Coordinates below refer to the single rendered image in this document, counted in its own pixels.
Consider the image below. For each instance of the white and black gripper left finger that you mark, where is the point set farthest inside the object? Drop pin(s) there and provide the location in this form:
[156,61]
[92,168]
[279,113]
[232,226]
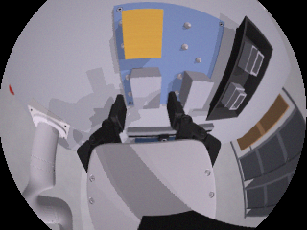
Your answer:
[107,133]

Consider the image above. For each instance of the yellow-orange flat block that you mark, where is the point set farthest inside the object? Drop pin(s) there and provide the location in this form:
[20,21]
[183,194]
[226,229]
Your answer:
[142,33]

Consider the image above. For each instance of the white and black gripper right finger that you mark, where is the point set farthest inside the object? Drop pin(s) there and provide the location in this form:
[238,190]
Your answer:
[186,129]

